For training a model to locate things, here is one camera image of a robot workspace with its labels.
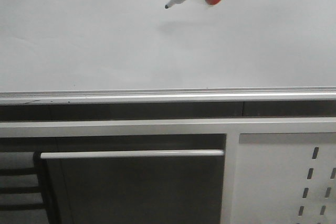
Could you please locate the white whiteboard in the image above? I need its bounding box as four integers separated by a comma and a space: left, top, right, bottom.
1, 0, 335, 105

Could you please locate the white perforated panel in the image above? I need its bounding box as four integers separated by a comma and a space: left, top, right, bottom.
232, 133, 335, 223

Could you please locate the white metal frame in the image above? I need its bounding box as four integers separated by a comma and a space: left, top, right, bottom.
1, 118, 335, 223

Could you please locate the dark grey panel board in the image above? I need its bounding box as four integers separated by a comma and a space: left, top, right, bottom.
39, 149, 225, 224

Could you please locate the black slatted chair back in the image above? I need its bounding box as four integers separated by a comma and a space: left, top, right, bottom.
1, 152, 45, 211

